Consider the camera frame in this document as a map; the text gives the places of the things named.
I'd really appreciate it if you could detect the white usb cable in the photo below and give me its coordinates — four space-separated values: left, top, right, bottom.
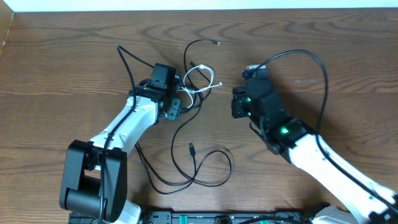
177 63 223 109

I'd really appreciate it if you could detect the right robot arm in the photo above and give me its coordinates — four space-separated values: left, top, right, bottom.
231 79 397 223

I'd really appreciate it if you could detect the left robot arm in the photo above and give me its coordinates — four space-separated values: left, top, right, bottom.
59 63 182 223

